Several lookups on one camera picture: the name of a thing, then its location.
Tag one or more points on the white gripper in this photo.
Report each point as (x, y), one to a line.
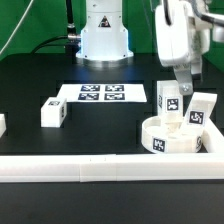
(182, 38)

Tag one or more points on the white round stool seat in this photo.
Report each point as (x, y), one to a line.
(157, 137)

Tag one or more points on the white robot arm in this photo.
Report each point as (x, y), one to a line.
(104, 39)

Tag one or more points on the white marker sheet with tags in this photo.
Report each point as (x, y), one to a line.
(103, 93)

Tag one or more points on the white U-shaped fence wall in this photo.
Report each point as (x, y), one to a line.
(93, 168)

